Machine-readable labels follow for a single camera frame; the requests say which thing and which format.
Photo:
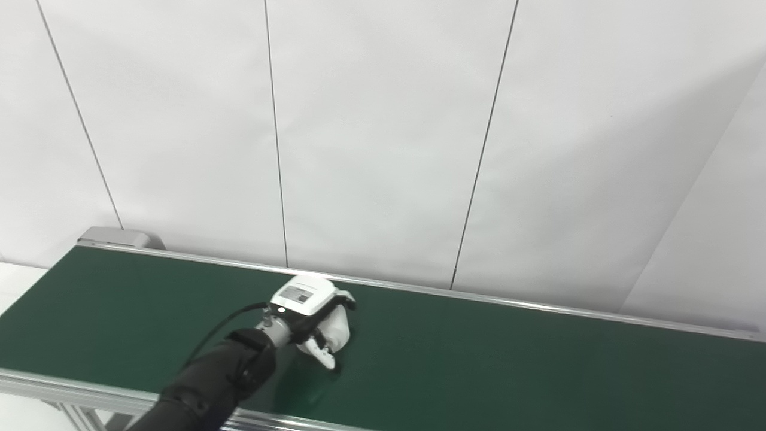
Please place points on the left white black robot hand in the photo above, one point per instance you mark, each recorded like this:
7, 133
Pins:
302, 299

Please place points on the white plastic part with holes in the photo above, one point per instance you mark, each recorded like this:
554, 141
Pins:
338, 326

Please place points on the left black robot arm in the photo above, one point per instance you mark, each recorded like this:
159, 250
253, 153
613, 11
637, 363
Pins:
215, 383

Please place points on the grey conveyor motor housing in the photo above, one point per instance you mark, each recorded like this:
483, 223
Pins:
116, 237

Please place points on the green conveyor belt aluminium frame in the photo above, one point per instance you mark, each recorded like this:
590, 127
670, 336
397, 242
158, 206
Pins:
479, 359

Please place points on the aluminium conveyor support frame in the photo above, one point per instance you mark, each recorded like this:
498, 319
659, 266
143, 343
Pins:
84, 416

